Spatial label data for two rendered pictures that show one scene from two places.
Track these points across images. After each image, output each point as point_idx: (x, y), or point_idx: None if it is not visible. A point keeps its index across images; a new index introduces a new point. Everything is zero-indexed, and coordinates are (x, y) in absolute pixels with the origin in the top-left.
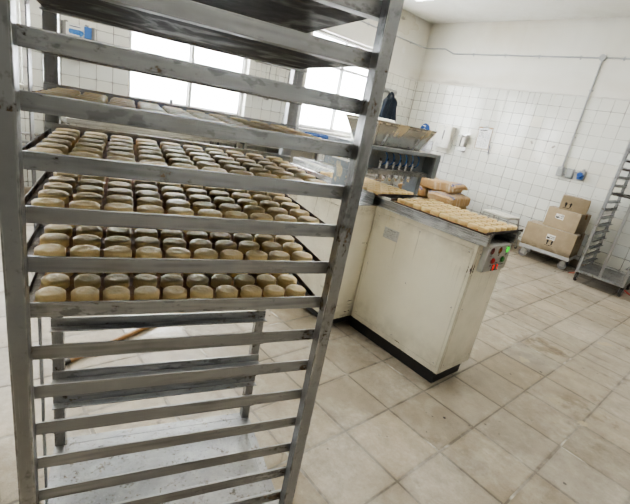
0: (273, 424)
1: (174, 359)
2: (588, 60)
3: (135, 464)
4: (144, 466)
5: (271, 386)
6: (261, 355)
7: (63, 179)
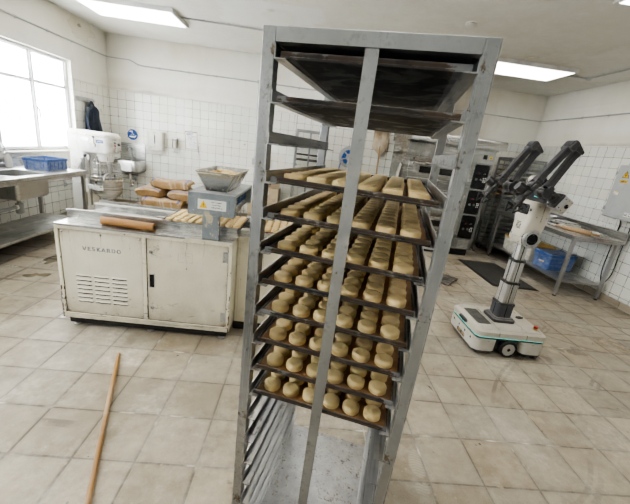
0: None
1: (167, 439)
2: (250, 83)
3: (290, 503)
4: (295, 499)
5: (251, 400)
6: (216, 386)
7: (321, 340)
